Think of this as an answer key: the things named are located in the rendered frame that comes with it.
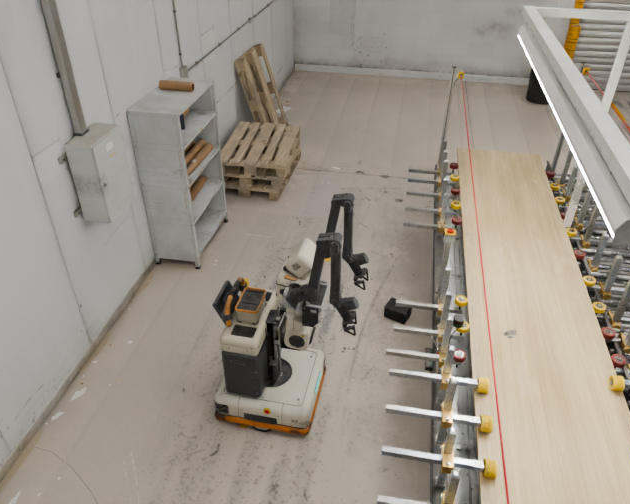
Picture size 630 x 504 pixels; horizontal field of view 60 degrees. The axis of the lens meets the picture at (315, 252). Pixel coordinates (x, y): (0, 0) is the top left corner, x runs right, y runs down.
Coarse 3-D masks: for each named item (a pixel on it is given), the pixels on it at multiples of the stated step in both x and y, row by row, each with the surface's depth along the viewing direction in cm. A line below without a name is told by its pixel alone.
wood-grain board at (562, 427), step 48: (480, 192) 472; (528, 192) 473; (480, 240) 411; (528, 240) 412; (480, 288) 365; (528, 288) 365; (576, 288) 365; (480, 336) 327; (528, 336) 328; (576, 336) 328; (528, 384) 297; (576, 384) 297; (480, 432) 272; (528, 432) 272; (576, 432) 272; (624, 432) 272; (480, 480) 250; (528, 480) 251; (576, 480) 251; (624, 480) 251
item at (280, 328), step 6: (282, 312) 368; (282, 318) 356; (276, 324) 352; (282, 324) 355; (276, 330) 353; (282, 330) 357; (312, 330) 355; (282, 336) 360; (312, 336) 354; (276, 342) 359; (282, 342) 362; (282, 348) 365; (288, 348) 359
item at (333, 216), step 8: (336, 200) 316; (344, 200) 315; (352, 200) 316; (336, 208) 320; (336, 216) 324; (328, 224) 328; (336, 224) 329; (328, 232) 332; (328, 248) 335; (328, 256) 339
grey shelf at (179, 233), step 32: (160, 96) 474; (192, 96) 474; (160, 128) 449; (192, 128) 492; (160, 160) 467; (160, 192) 486; (224, 192) 578; (160, 224) 506; (192, 224) 499; (160, 256) 529; (192, 256) 521
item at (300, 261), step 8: (304, 240) 323; (296, 248) 322; (304, 248) 316; (312, 248) 321; (296, 256) 312; (304, 256) 311; (312, 256) 317; (288, 264) 315; (296, 264) 313; (304, 264) 312; (312, 264) 313; (296, 272) 316; (304, 272) 315
